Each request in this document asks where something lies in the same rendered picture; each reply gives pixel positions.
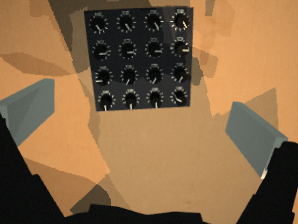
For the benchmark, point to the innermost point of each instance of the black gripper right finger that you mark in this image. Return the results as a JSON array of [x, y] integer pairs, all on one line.
[[261, 143]]

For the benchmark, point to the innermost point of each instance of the black knob panel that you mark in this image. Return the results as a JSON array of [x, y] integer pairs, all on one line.
[[141, 59]]

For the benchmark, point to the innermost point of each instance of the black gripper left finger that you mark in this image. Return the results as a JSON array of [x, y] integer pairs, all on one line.
[[24, 198]]

